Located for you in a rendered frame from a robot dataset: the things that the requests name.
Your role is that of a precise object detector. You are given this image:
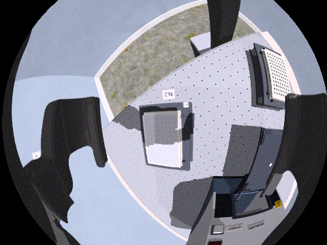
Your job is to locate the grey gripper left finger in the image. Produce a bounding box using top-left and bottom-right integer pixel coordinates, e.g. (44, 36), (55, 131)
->
(23, 97), (108, 223)

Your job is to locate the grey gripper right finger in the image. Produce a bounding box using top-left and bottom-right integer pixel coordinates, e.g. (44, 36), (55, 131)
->
(261, 93), (327, 245)

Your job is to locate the white label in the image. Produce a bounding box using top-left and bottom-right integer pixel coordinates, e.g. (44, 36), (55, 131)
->
(163, 89), (174, 99)

